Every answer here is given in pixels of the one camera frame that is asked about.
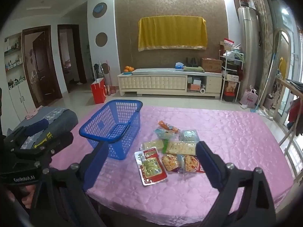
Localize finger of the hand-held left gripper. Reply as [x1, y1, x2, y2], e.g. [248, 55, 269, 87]
[13, 132, 74, 169]
[3, 118, 50, 148]

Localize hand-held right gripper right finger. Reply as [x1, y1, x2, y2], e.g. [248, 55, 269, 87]
[195, 141, 277, 227]

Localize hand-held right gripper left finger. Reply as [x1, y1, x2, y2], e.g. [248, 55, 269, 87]
[30, 141, 109, 227]

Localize red pizza print packet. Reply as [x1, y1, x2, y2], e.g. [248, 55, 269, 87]
[183, 155, 206, 173]

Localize blue plastic basket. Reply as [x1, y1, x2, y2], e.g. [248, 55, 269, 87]
[79, 99, 144, 160]

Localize small pale blue packet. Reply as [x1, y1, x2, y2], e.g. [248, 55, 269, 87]
[176, 154, 187, 173]

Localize green-ended cracker packet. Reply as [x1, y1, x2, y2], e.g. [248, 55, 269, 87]
[166, 141, 198, 155]

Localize light blue snack packet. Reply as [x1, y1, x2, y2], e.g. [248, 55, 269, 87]
[179, 130, 200, 142]

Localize orange pizza print packet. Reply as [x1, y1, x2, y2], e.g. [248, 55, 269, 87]
[162, 154, 179, 172]

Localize red green snack packet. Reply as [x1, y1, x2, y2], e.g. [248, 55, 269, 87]
[134, 147, 168, 186]

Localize green white snack packet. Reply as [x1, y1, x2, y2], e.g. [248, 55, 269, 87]
[154, 128, 177, 140]

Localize orange sausage packet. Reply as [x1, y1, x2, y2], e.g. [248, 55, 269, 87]
[157, 120, 180, 133]

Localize plain yellowish cracker packet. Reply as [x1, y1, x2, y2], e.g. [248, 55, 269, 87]
[142, 140, 166, 152]

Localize person's left hand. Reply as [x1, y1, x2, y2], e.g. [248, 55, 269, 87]
[6, 184, 36, 208]

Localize pink garment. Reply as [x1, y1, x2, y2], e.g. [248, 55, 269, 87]
[26, 109, 41, 120]

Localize grey covered bed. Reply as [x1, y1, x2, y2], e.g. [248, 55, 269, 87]
[7, 106, 69, 147]

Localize dark grey crown print cloth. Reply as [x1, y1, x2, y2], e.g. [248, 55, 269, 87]
[20, 110, 78, 152]

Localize white display cabinet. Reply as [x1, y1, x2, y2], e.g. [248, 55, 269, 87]
[3, 32, 36, 123]

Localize person's dark blue pants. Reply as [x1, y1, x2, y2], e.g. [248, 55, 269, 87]
[47, 168, 107, 227]

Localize dark wooden door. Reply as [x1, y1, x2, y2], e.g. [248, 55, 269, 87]
[22, 25, 63, 108]

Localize red paper bag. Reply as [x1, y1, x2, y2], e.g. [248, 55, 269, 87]
[90, 78, 107, 104]

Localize pink shopping bag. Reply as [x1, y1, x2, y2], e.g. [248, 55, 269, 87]
[240, 87, 259, 108]

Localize cream media cabinet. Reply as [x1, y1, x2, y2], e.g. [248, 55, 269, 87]
[117, 67, 223, 98]

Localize red hanging garment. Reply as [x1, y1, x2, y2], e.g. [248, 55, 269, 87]
[287, 99, 302, 129]

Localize brown cardboard box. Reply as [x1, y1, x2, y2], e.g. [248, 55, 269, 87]
[201, 58, 223, 72]

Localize black router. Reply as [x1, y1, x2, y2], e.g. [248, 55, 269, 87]
[186, 57, 199, 68]

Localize silver standing air conditioner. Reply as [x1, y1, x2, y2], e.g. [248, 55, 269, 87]
[237, 7, 259, 100]

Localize arched standing mirror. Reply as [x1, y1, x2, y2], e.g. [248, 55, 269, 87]
[270, 28, 293, 121]

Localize red white box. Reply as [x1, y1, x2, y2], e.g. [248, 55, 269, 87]
[220, 38, 236, 51]

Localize yellow cloth cover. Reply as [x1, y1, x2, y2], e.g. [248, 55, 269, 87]
[138, 16, 207, 52]

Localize patterned beige curtain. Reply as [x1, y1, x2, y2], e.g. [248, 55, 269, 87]
[248, 0, 275, 104]

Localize dark wooden doorway frame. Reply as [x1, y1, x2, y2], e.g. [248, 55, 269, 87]
[57, 24, 87, 93]

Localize white wire rack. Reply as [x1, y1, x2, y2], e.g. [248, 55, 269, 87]
[220, 50, 244, 102]

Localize wooden drying frame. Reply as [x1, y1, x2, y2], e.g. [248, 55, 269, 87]
[276, 78, 303, 161]

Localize blue round wall decor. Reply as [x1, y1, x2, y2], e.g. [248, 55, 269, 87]
[92, 2, 107, 18]

